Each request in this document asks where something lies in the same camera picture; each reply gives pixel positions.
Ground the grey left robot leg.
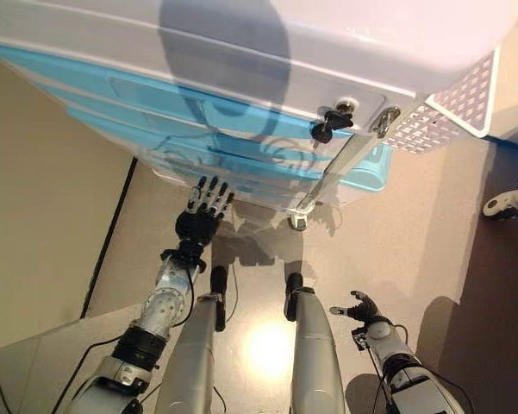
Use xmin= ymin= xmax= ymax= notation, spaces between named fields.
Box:
xmin=154 ymin=265 xmax=230 ymax=414

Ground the grey robot leg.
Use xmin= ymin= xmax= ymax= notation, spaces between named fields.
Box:
xmin=154 ymin=265 xmax=230 ymax=414
xmin=283 ymin=271 xmax=348 ymax=414

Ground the light blue side bin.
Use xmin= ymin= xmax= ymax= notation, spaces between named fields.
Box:
xmin=334 ymin=141 xmax=394 ymax=194

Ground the metal latch handle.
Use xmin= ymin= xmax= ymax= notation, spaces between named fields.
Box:
xmin=370 ymin=106 xmax=402 ymax=140

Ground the cart caster wheel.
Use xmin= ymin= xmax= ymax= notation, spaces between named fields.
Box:
xmin=287 ymin=208 xmax=315 ymax=232

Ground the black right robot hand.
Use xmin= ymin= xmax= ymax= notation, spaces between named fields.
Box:
xmin=329 ymin=289 xmax=391 ymax=329

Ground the white perforated side panel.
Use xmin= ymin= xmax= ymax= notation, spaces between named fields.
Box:
xmin=383 ymin=45 xmax=502 ymax=155

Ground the white medical drawer cart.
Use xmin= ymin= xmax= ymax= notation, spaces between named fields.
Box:
xmin=0 ymin=0 xmax=518 ymax=232

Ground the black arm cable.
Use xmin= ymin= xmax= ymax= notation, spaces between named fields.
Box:
xmin=430 ymin=369 xmax=476 ymax=414
xmin=50 ymin=338 xmax=122 ymax=414

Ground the black key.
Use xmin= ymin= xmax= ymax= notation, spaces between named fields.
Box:
xmin=311 ymin=123 xmax=334 ymax=145
xmin=324 ymin=110 xmax=355 ymax=129

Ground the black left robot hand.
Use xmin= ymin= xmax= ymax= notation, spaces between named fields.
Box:
xmin=174 ymin=174 xmax=236 ymax=249

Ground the grey right robot leg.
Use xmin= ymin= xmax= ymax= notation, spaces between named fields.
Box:
xmin=283 ymin=271 xmax=348 ymax=414

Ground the blue cart drawer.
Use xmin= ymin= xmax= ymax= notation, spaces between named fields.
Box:
xmin=38 ymin=84 xmax=342 ymax=164
xmin=66 ymin=106 xmax=329 ymax=181
xmin=0 ymin=42 xmax=355 ymax=140

